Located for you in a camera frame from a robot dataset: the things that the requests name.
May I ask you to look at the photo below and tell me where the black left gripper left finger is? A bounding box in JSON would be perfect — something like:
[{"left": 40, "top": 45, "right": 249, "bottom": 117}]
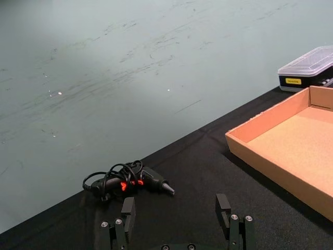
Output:
[{"left": 100, "top": 196, "right": 137, "bottom": 250}]

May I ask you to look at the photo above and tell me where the black table cloth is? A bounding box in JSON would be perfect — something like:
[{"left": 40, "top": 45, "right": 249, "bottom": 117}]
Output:
[{"left": 0, "top": 83, "right": 333, "bottom": 250}]

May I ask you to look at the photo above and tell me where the black corded tool red switch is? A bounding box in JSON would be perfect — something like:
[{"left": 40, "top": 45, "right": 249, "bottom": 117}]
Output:
[{"left": 82, "top": 159, "right": 176, "bottom": 203}]

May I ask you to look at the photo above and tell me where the shallow brown cardboard tray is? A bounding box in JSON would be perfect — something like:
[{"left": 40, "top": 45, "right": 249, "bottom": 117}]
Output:
[{"left": 225, "top": 85, "right": 333, "bottom": 223}]

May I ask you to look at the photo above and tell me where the clear plastic case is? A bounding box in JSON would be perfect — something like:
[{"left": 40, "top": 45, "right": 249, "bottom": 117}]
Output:
[{"left": 277, "top": 45, "right": 333, "bottom": 92}]

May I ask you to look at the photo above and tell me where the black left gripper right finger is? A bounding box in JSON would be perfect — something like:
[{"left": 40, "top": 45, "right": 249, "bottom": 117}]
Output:
[{"left": 215, "top": 193, "right": 255, "bottom": 250}]

